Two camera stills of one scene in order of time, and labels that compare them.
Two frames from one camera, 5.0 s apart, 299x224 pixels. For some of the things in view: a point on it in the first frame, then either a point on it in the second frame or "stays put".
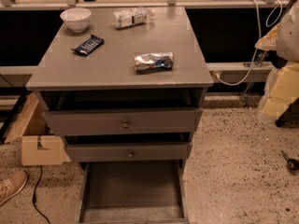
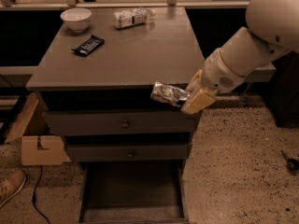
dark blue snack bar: (93, 43) stays put
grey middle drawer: (84, 152) stays put
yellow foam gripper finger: (281, 90) to (218, 75)
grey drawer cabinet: (126, 87) stays put
